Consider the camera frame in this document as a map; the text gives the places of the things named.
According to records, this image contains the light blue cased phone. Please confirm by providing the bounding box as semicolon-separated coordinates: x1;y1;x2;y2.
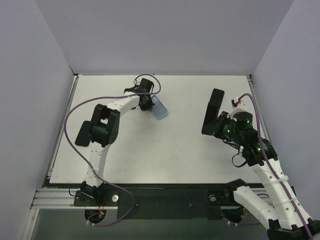
150;95;169;120

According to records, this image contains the black phone from blue case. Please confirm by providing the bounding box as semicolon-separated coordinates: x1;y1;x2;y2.
201;98;222;136

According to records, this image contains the blue phone black screen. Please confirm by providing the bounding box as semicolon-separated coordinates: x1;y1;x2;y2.
210;88;225;101

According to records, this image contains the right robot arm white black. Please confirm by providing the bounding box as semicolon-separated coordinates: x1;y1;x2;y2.
211;111;320;240

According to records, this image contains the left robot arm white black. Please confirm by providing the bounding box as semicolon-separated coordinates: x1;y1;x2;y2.
75;78;154;206

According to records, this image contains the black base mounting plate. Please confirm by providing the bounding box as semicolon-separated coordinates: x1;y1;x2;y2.
73;183;248;223

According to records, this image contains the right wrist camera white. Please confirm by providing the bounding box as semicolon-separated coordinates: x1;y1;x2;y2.
227;98;248;119

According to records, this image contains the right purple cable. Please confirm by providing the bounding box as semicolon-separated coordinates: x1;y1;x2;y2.
224;92;316;240

